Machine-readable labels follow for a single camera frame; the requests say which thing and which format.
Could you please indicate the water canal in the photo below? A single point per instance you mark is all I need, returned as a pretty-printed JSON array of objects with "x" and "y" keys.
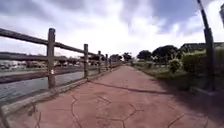
[{"x": 23, "y": 86}]

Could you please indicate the round bush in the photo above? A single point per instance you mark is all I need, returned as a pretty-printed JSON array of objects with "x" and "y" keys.
[{"x": 174, "y": 65}]

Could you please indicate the red stamped concrete path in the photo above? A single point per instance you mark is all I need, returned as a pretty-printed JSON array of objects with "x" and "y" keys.
[{"x": 123, "y": 96}]

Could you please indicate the row of buildings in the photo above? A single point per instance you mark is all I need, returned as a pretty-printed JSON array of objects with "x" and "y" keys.
[{"x": 20, "y": 61}]

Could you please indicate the dark wooden post fence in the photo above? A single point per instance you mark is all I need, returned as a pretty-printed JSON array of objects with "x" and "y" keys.
[{"x": 51, "y": 56}]

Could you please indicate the stone kerb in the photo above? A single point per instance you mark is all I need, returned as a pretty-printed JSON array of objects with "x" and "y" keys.
[{"x": 40, "y": 96}]

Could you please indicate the long low building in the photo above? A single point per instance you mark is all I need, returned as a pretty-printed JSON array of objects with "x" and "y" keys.
[{"x": 196, "y": 46}]

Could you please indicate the grass verge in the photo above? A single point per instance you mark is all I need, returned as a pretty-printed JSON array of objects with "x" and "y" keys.
[{"x": 160, "y": 74}]

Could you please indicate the green hedge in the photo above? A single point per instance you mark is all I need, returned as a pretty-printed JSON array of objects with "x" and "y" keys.
[{"x": 198, "y": 61}]

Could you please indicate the row of trees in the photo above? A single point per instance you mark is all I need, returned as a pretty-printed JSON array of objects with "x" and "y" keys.
[{"x": 163, "y": 52}]

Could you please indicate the dark pole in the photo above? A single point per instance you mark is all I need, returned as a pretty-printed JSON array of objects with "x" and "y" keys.
[{"x": 209, "y": 50}]

